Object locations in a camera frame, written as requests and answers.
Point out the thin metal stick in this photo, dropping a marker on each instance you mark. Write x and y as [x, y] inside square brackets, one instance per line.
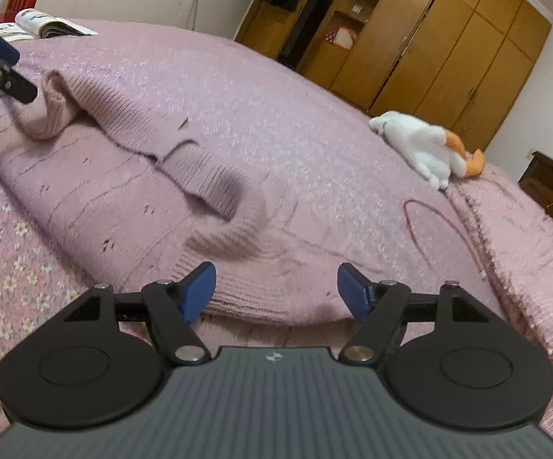
[195, 2]

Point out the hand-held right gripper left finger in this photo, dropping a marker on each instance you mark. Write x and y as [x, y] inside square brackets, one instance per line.
[199, 291]

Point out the open magazine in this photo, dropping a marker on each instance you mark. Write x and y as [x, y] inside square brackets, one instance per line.
[32, 21]

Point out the lilac knit cardigan sweater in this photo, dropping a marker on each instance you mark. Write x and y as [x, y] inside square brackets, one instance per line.
[113, 177]

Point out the brown wooden wardrobe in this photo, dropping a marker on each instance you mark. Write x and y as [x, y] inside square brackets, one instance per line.
[448, 57]

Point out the pink box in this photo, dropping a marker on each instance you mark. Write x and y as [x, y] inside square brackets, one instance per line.
[341, 38]

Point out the white and orange plush toy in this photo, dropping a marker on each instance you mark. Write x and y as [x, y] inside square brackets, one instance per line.
[415, 143]

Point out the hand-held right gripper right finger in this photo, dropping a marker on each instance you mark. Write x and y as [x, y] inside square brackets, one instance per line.
[353, 291]

